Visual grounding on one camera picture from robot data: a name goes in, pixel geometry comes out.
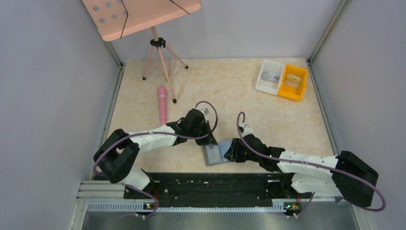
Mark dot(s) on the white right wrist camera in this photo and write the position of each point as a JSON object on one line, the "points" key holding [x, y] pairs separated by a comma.
{"points": [[245, 130]]}

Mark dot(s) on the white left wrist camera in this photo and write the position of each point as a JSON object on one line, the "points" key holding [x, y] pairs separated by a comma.
{"points": [[204, 112]]}

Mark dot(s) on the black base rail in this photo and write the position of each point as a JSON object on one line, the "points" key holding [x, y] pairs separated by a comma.
{"points": [[219, 189]]}

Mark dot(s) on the card in white bin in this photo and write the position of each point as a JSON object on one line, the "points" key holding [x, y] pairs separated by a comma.
{"points": [[270, 76]]}

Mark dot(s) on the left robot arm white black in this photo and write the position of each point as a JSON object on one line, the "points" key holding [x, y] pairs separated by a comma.
{"points": [[116, 157]]}

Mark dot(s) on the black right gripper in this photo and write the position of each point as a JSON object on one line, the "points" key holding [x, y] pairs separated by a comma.
{"points": [[233, 153]]}

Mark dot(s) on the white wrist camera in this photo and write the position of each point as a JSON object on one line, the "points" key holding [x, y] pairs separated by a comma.
{"points": [[245, 130], [204, 112]]}

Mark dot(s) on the card in yellow bin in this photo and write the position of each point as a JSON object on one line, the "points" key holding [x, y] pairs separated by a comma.
{"points": [[292, 80]]}

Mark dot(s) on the pink cylindrical bottle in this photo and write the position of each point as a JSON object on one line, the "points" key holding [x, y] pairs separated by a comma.
{"points": [[162, 102]]}

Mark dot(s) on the yellow plastic bin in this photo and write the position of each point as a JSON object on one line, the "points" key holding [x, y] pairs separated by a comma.
{"points": [[289, 92]]}

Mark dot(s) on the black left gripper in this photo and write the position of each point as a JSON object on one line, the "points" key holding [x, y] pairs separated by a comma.
{"points": [[210, 141]]}

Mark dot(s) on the pink music stand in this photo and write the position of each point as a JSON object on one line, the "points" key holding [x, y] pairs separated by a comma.
{"points": [[115, 19]]}

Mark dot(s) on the white plastic bin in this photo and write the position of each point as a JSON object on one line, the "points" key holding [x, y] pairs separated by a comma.
{"points": [[266, 86]]}

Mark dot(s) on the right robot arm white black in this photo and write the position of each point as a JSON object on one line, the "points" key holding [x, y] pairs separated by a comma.
{"points": [[345, 175]]}

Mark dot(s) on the grey-green leather card holder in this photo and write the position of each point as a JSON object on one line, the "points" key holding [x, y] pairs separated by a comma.
{"points": [[206, 160]]}

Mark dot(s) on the aluminium frame rail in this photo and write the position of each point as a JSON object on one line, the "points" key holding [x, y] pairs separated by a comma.
{"points": [[103, 196]]}

